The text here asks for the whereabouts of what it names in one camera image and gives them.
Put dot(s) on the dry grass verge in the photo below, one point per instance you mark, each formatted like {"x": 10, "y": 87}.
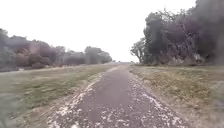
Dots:
{"x": 180, "y": 85}

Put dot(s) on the row of trees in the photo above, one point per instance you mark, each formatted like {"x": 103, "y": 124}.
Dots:
{"x": 43, "y": 56}

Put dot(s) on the dark tree clump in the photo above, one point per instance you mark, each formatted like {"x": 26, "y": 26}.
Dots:
{"x": 186, "y": 36}

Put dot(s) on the dry grass field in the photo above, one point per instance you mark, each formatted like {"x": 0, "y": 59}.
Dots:
{"x": 36, "y": 85}

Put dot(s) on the grey gravel path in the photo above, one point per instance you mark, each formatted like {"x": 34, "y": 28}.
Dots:
{"x": 115, "y": 96}

